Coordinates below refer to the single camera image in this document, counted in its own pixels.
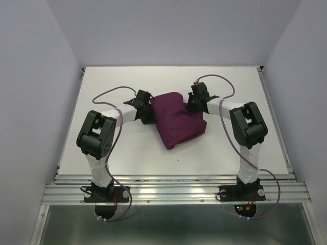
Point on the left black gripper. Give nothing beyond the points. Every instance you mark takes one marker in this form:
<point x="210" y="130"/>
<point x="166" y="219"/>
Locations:
<point x="152" y="119"/>

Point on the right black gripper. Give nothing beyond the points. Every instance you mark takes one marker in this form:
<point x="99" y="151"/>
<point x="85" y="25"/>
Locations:
<point x="188" y="107"/>

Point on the purple surgical drape cloth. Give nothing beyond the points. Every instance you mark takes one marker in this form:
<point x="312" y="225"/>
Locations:
<point x="174" y="123"/>

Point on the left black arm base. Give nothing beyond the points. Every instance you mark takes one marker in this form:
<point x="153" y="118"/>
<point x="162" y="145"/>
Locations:
<point x="110" y="194"/>

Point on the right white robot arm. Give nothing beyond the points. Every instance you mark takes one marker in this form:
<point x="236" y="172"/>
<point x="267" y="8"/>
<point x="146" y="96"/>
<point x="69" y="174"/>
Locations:
<point x="248" y="127"/>

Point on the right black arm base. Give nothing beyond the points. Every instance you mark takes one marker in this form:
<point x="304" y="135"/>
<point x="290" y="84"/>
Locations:
<point x="241" y="192"/>

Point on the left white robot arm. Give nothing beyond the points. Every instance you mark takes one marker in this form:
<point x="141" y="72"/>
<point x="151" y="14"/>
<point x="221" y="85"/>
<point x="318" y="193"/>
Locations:
<point x="101" y="130"/>

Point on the aluminium frame rail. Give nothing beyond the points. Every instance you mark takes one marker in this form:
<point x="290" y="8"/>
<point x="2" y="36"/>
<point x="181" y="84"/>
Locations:
<point x="174" y="190"/>

